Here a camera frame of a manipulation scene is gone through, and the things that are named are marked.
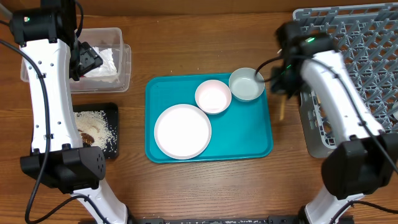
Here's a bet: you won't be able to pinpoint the wooden chopstick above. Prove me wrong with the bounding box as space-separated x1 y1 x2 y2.
279 95 287 121

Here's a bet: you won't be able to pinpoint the white napkin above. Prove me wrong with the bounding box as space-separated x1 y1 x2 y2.
84 47 117 78

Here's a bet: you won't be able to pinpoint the grey-green bowl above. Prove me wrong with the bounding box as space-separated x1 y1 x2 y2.
228 67 265 102

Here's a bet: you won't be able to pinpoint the rice grains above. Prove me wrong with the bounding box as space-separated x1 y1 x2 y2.
74 110 118 157

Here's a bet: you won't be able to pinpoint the pink shallow bowl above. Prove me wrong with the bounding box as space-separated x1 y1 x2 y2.
195 80 232 114

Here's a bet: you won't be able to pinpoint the large white plate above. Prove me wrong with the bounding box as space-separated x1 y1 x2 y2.
154 104 212 160

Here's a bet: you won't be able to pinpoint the brown food scrap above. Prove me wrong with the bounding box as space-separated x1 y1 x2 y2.
80 133 95 145

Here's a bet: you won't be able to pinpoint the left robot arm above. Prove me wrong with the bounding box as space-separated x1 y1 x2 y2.
8 0 134 223

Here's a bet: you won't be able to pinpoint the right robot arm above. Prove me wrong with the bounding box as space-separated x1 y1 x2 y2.
271 21 397 223

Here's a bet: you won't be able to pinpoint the grey dishwasher rack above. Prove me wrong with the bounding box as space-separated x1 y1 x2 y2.
292 2 398 159

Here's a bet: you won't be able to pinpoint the clear plastic bin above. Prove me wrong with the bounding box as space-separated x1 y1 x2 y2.
21 27 132 94

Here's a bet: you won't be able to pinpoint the black plastic tray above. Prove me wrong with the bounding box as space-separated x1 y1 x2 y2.
73 103 119 159

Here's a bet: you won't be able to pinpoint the teal serving tray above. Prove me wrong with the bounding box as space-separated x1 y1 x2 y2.
145 73 274 164

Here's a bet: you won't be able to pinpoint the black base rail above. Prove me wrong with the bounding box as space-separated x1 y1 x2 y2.
137 215 305 224

